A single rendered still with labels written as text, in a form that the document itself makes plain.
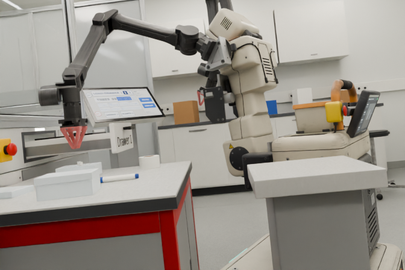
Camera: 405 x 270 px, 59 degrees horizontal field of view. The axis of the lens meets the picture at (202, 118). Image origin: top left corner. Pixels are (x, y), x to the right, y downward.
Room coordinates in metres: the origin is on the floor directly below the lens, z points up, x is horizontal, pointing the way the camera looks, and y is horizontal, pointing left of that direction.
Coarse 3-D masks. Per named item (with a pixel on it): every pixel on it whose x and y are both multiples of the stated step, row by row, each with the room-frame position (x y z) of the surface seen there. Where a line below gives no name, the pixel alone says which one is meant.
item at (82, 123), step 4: (80, 120) 1.19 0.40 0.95; (84, 120) 1.23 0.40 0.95; (76, 124) 1.18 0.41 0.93; (80, 124) 1.18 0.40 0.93; (84, 124) 1.22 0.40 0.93; (84, 128) 1.23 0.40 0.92; (68, 132) 1.23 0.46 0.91; (72, 132) 1.24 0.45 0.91; (84, 132) 1.23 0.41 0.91; (72, 136) 1.23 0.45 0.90; (80, 136) 1.23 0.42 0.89; (72, 140) 1.23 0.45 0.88; (80, 140) 1.23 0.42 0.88; (80, 144) 1.23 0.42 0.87
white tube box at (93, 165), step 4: (84, 164) 1.22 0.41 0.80; (88, 164) 1.20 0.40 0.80; (92, 164) 1.18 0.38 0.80; (96, 164) 1.17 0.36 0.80; (100, 164) 1.21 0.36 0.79; (60, 168) 1.15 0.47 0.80; (64, 168) 1.15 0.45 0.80; (68, 168) 1.15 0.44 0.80; (72, 168) 1.15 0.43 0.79; (76, 168) 1.15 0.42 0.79; (80, 168) 1.15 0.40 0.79; (84, 168) 1.15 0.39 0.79; (88, 168) 1.15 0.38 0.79; (92, 168) 1.15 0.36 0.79; (100, 168) 1.21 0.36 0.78; (100, 172) 1.20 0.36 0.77
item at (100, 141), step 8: (88, 136) 1.32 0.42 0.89; (96, 136) 1.32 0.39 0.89; (104, 136) 1.32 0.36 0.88; (32, 144) 1.32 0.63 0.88; (40, 144) 1.32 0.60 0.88; (48, 144) 1.32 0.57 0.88; (56, 144) 1.32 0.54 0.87; (64, 144) 1.32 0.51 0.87; (88, 144) 1.32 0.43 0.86; (96, 144) 1.31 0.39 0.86; (104, 144) 1.31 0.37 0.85; (32, 152) 1.32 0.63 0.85; (40, 152) 1.32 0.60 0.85; (48, 152) 1.32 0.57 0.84; (56, 152) 1.32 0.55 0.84; (64, 152) 1.32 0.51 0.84; (72, 152) 1.32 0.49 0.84
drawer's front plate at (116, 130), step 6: (114, 126) 1.30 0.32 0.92; (120, 126) 1.39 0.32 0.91; (126, 126) 1.49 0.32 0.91; (114, 132) 1.30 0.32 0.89; (120, 132) 1.38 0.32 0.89; (126, 132) 1.48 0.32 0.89; (114, 138) 1.30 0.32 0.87; (120, 138) 1.37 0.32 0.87; (126, 138) 1.47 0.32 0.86; (132, 138) 1.58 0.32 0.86; (114, 144) 1.30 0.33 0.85; (120, 144) 1.36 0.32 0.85; (126, 144) 1.46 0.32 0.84; (132, 144) 1.57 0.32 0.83; (114, 150) 1.30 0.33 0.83; (120, 150) 1.35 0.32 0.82
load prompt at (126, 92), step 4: (92, 92) 2.34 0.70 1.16; (96, 92) 2.36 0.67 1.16; (100, 92) 2.37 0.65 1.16; (104, 92) 2.39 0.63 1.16; (108, 92) 2.41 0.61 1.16; (112, 92) 2.43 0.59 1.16; (116, 92) 2.45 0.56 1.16; (120, 92) 2.46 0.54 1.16; (124, 92) 2.48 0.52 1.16; (128, 92) 2.50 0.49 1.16; (132, 92) 2.52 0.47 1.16
